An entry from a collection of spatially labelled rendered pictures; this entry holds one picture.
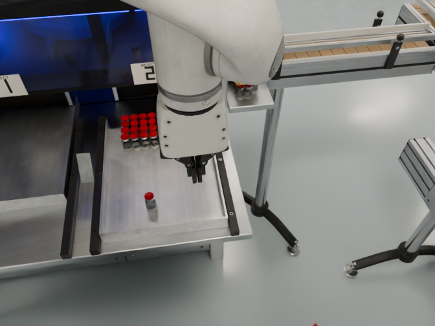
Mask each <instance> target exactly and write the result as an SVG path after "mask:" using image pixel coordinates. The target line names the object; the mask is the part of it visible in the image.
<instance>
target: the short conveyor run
mask: <svg viewBox="0 0 435 326"><path fill-rule="evenodd" d="M383 16H384V12H383V11H382V10H380V11H378V12H377V17H378V18H377V19H374V23H373V25H372V27H367V28H353V29H344V30H329V31H321V32H306V33H298V34H284V44H285V49H284V54H283V58H282V63H281V64H280V66H279V69H278V71H277V72H276V74H275V75H274V76H273V77H272V78H271V79H270V80H269V81H267V82H266V84H267V86H268V89H282V88H289V87H301V86H309V85H322V84H329V83H341V82H354V81H361V80H373V79H380V78H393V77H400V76H413V75H420V74H432V71H433V70H434V68H435V43H434V42H433V41H432V40H435V33H430V34H426V32H425V30H424V29H428V27H429V25H430V23H413V24H405V25H390V26H381V23H382V21H383V19H382V18H381V17H383Z"/></svg>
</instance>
